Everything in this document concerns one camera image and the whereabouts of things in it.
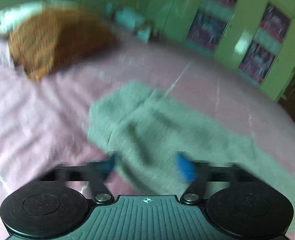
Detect white patterned pillow under orange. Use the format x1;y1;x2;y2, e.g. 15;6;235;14
0;1;49;36

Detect grey-green pants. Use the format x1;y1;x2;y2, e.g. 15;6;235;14
87;80;295;234

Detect upper right poster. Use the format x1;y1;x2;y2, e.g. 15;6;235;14
259;3;291;43

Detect lower left poster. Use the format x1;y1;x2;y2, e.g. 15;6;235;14
186;10;227;51

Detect lower right poster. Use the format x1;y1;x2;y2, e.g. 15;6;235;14
239;42;275;84

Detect orange striped pillow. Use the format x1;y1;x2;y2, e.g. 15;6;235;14
9;8;117;80

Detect pink grid bedsheet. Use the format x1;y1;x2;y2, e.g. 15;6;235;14
0;35;295;239

